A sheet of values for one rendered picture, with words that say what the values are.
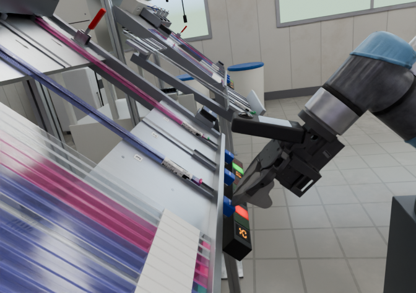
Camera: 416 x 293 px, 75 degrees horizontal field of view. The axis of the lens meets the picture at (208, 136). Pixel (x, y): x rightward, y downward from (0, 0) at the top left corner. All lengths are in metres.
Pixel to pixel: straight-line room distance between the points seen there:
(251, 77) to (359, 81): 3.01
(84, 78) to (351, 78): 3.67
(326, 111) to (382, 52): 0.11
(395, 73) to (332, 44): 3.75
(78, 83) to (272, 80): 2.64
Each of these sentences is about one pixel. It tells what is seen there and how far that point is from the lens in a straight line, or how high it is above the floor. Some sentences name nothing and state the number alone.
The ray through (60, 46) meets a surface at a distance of 0.72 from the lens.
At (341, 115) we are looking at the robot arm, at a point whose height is 0.86.
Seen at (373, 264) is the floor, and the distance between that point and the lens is 1.45.
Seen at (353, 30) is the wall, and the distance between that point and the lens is 4.27.
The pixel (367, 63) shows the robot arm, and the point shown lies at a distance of 0.45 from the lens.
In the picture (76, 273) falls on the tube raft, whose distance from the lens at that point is 0.29.
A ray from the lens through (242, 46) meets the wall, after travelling 4.06.
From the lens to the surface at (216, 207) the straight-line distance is 0.47.
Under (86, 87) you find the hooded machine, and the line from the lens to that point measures 3.95.
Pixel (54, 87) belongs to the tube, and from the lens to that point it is 0.52.
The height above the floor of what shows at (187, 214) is 0.75.
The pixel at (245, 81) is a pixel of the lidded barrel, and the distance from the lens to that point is 3.43.
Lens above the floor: 1.00
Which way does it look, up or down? 20 degrees down
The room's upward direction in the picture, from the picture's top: 9 degrees counter-clockwise
